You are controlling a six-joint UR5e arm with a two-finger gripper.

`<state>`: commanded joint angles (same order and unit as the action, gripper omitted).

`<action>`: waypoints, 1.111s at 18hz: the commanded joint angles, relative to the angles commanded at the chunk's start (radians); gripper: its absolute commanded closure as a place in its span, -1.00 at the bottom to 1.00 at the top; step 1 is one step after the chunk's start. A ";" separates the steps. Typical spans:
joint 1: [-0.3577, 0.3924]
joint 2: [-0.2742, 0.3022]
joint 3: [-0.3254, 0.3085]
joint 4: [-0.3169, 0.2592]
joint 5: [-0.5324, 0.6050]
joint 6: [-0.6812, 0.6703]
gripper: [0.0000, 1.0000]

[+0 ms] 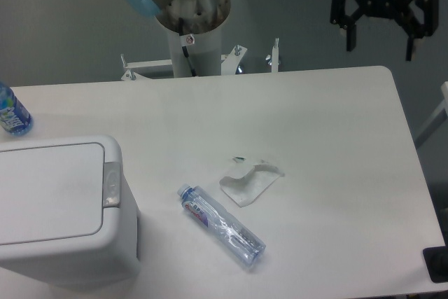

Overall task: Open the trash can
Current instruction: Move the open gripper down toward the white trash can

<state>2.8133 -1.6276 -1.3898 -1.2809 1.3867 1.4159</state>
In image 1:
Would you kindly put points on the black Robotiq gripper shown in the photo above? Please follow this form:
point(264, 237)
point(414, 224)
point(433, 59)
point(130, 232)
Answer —
point(415, 29)

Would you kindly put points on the grey trash can push button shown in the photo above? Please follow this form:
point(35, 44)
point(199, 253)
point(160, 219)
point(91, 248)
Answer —
point(111, 190)

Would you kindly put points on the white trash can lid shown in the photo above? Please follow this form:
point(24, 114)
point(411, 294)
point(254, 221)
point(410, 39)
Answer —
point(51, 193)

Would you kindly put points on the white trash can body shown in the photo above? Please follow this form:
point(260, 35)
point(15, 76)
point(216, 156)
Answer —
point(110, 254)

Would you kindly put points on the white stand at right edge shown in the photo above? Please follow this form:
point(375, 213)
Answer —
point(434, 121)

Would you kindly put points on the small green wrapper scrap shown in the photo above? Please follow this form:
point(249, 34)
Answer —
point(239, 159)

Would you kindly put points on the torn white paper wrapper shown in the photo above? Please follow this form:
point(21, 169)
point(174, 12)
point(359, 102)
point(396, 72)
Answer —
point(246, 181)

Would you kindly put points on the black clamp at table edge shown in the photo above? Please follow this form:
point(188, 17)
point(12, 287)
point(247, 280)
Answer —
point(436, 263)

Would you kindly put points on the crushed clear plastic bottle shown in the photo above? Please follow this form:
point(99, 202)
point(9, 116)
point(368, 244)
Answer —
point(220, 223)

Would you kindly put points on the blue water bottle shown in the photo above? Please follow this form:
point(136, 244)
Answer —
point(15, 118)

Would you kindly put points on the white pedestal base frame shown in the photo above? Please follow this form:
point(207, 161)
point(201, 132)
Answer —
point(229, 64)

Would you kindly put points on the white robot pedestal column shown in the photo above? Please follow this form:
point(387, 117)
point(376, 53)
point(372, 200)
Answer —
point(193, 29)

